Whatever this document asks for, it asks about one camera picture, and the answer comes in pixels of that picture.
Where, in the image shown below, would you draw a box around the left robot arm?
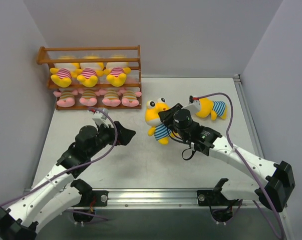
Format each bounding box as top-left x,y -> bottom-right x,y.
0,121 -> 136,240

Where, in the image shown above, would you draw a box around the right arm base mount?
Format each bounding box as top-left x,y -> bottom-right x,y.
196,190 -> 215,207

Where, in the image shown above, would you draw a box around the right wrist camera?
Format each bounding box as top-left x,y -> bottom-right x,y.
182,96 -> 201,115

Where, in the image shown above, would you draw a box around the yellow plush red stripes top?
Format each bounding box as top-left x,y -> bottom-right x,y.
77,62 -> 104,88

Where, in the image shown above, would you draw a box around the pink plush face-down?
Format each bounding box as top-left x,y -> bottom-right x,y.
78,88 -> 100,107

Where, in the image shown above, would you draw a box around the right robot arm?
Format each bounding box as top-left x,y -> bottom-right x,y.
159,103 -> 295,213

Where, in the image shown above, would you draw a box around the wooden three-tier shelf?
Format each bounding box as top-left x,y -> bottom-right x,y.
36,45 -> 142,110

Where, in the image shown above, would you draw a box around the aluminium front rail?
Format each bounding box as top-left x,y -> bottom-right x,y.
24,187 -> 288,208

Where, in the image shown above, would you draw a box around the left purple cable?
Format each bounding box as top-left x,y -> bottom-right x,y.
0,107 -> 116,222

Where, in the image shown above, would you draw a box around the pink plush blue stripes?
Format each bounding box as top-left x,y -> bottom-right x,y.
120,87 -> 142,108

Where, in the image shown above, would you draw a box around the purple cable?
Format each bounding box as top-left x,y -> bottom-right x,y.
0,107 -> 116,222
193,92 -> 284,240

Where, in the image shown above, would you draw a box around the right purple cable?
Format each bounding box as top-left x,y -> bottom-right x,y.
193,92 -> 284,240

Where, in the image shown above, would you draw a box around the pink plush orange stripes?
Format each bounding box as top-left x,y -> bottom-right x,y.
53,89 -> 78,108
99,87 -> 121,107

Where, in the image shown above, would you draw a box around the aluminium rail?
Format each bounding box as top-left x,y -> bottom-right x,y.
233,74 -> 264,157
24,187 -> 288,208

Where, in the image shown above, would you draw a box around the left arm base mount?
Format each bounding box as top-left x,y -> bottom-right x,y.
89,190 -> 109,207

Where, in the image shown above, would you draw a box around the aluminium right rail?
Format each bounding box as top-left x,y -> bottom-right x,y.
233,74 -> 264,157

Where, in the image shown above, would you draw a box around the yellow plush red stripes front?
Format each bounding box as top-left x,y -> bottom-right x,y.
103,61 -> 131,87

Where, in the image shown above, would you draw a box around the yellow plush blue stripes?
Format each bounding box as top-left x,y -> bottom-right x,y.
144,97 -> 173,145

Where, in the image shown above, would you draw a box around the yellow plush red stripes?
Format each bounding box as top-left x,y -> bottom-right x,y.
103,61 -> 131,87
50,62 -> 80,88
77,62 -> 104,88

